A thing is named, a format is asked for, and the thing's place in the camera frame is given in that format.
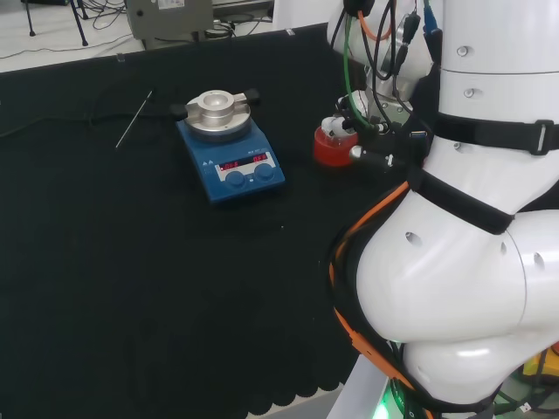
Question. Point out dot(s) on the yellow stop button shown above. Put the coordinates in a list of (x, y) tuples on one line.
[(539, 364)]

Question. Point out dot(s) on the black bench cloth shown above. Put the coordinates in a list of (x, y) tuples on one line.
[(131, 262)]

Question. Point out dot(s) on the black tripod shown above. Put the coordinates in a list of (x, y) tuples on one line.
[(80, 26)]

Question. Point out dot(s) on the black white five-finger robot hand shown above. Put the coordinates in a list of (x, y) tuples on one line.
[(384, 133)]

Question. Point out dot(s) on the blue base heater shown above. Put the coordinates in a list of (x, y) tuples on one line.
[(236, 153)]

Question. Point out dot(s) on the thin metal probe rod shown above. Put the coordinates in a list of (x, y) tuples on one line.
[(134, 118)]

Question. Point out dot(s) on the pale metal base plate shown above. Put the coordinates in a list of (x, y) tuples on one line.
[(362, 393)]

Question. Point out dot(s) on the clear round-bottom flask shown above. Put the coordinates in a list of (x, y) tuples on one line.
[(337, 142)]

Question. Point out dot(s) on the grey equipment cabinet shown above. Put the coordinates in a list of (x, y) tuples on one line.
[(174, 17)]

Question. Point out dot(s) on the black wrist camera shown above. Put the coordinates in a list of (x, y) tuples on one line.
[(371, 157)]

